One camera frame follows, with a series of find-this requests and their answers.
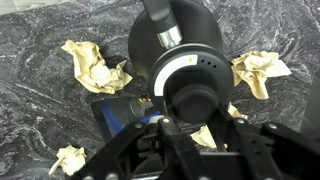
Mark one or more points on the large crumpled brown paper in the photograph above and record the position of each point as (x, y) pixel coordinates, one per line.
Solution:
(96, 71)

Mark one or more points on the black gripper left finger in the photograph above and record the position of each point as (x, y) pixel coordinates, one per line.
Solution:
(150, 153)

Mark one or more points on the black gooseneck kettle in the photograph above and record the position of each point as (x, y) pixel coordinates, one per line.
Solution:
(143, 50)

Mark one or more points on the blue tray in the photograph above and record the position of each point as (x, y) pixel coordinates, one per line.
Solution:
(115, 115)

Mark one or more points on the black kettle lid with knob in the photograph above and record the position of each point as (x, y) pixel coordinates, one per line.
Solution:
(193, 80)

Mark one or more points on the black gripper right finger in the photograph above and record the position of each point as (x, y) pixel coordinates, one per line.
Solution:
(260, 150)

